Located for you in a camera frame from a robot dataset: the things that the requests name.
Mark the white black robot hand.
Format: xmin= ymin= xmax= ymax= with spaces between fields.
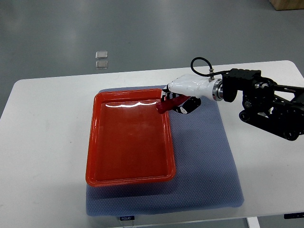
xmin=161 ymin=74 xmax=223 ymax=114

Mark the red pepper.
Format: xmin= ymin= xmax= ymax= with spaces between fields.
xmin=156 ymin=95 xmax=190 ymax=114

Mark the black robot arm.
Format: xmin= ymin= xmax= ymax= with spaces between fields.
xmin=222 ymin=68 xmax=304 ymax=141

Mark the red plastic tray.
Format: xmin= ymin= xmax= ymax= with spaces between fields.
xmin=85 ymin=88 xmax=176 ymax=187

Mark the grey-blue mesh mat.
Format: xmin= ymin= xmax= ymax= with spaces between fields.
xmin=86 ymin=85 xmax=244 ymax=217

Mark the lower floor metal plate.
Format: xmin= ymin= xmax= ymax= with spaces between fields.
xmin=95 ymin=60 xmax=108 ymax=69

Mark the floor metal plate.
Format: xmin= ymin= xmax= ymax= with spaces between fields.
xmin=95 ymin=50 xmax=108 ymax=59
xmin=95 ymin=60 xmax=108 ymax=69

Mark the upper floor metal plate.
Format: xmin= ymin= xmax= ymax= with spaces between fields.
xmin=95 ymin=50 xmax=108 ymax=59

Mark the cardboard box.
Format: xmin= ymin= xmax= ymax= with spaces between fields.
xmin=269 ymin=0 xmax=304 ymax=11

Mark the white table leg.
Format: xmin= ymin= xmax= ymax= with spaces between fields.
xmin=246 ymin=217 xmax=261 ymax=228

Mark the black table label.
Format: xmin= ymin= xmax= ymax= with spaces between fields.
xmin=120 ymin=215 xmax=135 ymax=221

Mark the dark table controller right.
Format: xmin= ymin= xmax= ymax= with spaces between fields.
xmin=284 ymin=212 xmax=304 ymax=219

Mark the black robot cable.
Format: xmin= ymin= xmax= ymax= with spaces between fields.
xmin=190 ymin=57 xmax=228 ymax=83

